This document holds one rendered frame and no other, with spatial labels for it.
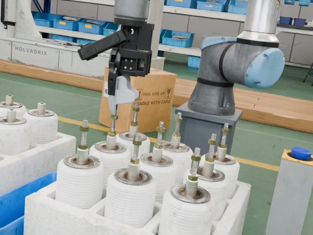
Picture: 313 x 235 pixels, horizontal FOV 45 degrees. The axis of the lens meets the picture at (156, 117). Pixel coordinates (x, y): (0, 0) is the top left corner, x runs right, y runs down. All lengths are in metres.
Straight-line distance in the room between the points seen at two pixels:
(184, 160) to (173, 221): 0.26
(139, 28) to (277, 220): 0.50
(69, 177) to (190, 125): 0.52
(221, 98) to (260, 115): 1.41
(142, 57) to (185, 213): 0.33
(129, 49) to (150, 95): 1.08
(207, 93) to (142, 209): 0.54
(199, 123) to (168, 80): 0.83
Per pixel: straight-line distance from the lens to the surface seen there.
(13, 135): 1.02
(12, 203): 0.99
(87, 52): 0.84
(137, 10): 0.81
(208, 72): 1.16
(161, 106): 1.97
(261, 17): 1.07
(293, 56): 8.95
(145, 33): 0.82
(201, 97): 1.17
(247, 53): 1.06
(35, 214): 0.81
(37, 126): 1.11
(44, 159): 1.08
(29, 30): 3.47
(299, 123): 2.57
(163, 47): 5.48
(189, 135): 1.18
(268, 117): 2.57
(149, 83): 1.87
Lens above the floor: 0.55
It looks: 14 degrees down
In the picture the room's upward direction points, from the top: 8 degrees clockwise
